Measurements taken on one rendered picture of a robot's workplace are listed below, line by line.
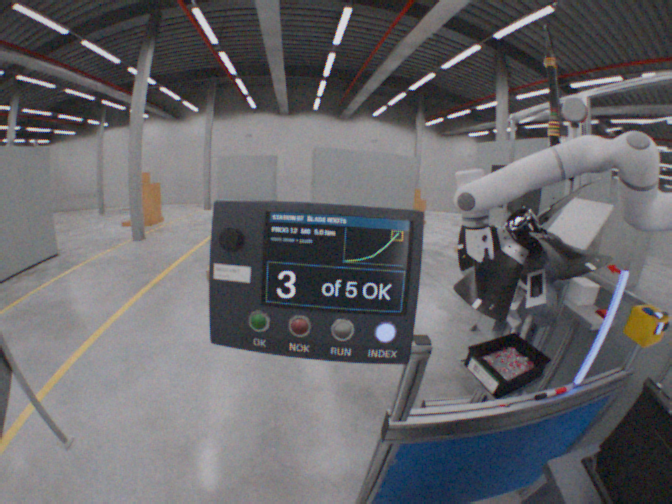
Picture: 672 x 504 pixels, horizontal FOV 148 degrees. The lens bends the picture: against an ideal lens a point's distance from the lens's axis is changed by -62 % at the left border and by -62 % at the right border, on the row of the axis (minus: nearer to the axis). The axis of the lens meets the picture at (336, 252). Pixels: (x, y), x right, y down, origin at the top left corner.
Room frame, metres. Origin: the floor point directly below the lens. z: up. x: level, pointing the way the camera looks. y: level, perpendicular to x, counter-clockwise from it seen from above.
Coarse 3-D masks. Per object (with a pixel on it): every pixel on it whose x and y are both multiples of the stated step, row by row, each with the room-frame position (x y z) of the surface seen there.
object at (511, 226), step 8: (512, 216) 0.80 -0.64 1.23; (520, 216) 0.76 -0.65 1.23; (528, 216) 0.71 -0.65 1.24; (512, 224) 0.76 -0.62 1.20; (520, 224) 0.72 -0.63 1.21; (528, 224) 0.69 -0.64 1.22; (536, 224) 0.70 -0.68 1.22; (512, 232) 0.73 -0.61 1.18; (520, 232) 0.71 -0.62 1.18; (528, 232) 0.69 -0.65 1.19; (536, 232) 0.69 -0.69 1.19; (520, 240) 0.72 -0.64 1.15; (528, 240) 0.70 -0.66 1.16; (536, 240) 0.70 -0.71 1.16; (528, 248) 0.72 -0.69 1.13; (536, 248) 0.69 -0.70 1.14; (528, 256) 0.71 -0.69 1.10
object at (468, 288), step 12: (504, 252) 0.72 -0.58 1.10; (492, 264) 0.72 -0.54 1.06; (504, 264) 0.70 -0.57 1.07; (516, 264) 0.68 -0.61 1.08; (468, 276) 0.74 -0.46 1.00; (492, 276) 0.69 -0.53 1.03; (504, 276) 0.67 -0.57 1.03; (516, 276) 0.66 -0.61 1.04; (456, 288) 0.74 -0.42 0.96; (468, 288) 0.71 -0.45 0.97; (480, 288) 0.69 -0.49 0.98; (492, 288) 0.67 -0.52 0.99; (504, 288) 0.65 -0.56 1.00; (468, 300) 0.68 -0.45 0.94; (492, 300) 0.64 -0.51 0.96; (504, 300) 0.62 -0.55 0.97; (480, 312) 0.63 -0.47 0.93; (492, 312) 0.61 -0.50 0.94; (504, 312) 0.59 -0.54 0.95
